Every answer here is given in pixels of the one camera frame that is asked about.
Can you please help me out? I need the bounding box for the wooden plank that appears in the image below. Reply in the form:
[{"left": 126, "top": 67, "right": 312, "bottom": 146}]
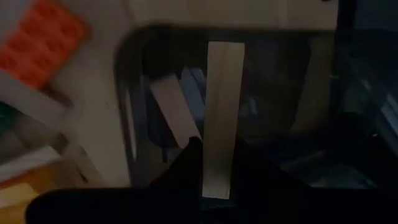
[
  {"left": 201, "top": 41, "right": 246, "bottom": 200},
  {"left": 150, "top": 73, "right": 203, "bottom": 149}
]

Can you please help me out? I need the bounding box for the amber long brick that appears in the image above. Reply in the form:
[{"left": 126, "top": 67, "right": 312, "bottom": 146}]
[{"left": 0, "top": 167, "right": 66, "bottom": 224}]

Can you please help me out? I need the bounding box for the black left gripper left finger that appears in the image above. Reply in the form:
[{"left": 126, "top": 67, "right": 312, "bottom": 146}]
[{"left": 148, "top": 136, "right": 205, "bottom": 195}]

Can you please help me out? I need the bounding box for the dark smoked plastic bin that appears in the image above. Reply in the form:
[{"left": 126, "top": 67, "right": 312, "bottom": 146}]
[{"left": 114, "top": 24, "right": 338, "bottom": 189}]

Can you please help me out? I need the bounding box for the orange long brick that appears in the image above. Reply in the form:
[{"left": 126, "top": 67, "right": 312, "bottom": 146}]
[{"left": 0, "top": 0, "right": 91, "bottom": 91}]

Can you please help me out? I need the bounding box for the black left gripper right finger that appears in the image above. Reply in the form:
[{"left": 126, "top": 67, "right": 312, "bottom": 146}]
[{"left": 229, "top": 141, "right": 313, "bottom": 197}]

